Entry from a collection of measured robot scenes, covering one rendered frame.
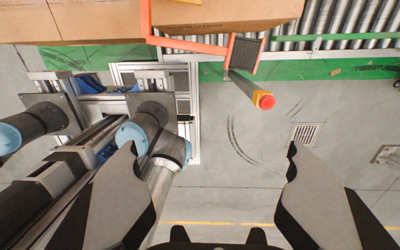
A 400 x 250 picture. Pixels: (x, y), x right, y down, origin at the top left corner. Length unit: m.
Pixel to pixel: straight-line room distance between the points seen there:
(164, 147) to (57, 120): 0.56
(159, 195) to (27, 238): 0.32
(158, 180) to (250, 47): 0.44
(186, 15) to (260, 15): 0.29
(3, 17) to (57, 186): 1.32
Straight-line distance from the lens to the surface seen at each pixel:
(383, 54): 1.54
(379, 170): 3.48
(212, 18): 0.69
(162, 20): 0.71
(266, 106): 0.68
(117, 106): 0.86
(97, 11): 1.31
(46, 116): 0.90
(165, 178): 0.47
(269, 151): 2.27
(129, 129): 0.49
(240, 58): 0.41
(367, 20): 1.48
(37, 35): 1.59
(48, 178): 0.62
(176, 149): 0.49
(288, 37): 1.11
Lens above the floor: 1.63
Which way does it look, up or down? 63 degrees down
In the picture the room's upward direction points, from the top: 176 degrees counter-clockwise
